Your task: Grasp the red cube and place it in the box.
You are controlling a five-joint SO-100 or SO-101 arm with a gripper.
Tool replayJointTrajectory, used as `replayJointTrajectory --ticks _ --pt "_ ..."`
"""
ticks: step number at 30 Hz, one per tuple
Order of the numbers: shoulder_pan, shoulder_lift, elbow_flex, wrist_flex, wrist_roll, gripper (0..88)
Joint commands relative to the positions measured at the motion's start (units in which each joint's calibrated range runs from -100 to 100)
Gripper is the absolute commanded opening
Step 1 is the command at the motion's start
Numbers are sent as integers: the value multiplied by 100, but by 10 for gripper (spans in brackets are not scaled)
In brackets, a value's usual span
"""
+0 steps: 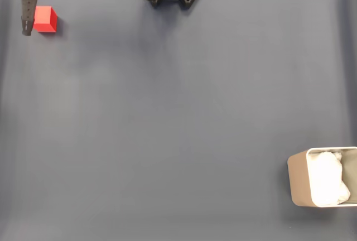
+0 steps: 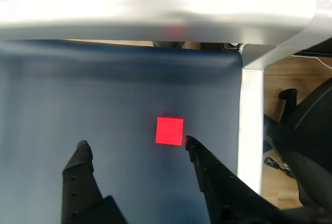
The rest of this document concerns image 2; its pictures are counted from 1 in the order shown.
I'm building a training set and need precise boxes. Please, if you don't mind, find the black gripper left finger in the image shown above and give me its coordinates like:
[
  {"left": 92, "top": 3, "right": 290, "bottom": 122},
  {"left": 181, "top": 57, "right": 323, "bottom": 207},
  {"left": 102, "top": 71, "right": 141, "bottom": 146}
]
[{"left": 61, "top": 139, "right": 115, "bottom": 224}]

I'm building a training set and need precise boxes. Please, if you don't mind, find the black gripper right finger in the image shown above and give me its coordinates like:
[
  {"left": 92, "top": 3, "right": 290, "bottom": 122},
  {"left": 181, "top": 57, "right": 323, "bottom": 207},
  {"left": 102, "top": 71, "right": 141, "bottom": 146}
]
[{"left": 184, "top": 135, "right": 286, "bottom": 224}]

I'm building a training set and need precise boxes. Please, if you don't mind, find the red cube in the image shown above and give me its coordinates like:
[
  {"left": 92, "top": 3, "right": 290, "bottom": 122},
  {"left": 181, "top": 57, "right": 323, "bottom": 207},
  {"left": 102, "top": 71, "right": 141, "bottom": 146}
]
[{"left": 155, "top": 115, "right": 185, "bottom": 147}]

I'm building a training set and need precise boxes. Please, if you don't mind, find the dark blue table mat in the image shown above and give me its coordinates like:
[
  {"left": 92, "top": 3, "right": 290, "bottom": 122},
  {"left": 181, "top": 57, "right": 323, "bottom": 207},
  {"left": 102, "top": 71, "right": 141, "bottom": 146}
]
[{"left": 0, "top": 39, "right": 243, "bottom": 224}]

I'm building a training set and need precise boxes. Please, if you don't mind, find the black office chair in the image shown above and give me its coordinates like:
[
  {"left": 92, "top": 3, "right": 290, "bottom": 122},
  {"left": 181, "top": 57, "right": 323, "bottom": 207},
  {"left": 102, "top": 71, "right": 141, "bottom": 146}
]
[{"left": 264, "top": 77, "right": 332, "bottom": 209}]

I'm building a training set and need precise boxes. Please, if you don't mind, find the white floor cable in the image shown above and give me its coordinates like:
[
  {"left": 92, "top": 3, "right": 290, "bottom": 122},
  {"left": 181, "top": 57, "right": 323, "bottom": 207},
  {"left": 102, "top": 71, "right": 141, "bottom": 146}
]
[{"left": 290, "top": 54, "right": 332, "bottom": 69}]

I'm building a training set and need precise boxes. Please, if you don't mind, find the silver metal rail frame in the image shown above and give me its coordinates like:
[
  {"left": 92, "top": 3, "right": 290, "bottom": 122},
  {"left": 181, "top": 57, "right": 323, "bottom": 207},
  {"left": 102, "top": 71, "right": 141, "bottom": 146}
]
[{"left": 0, "top": 0, "right": 332, "bottom": 196}]

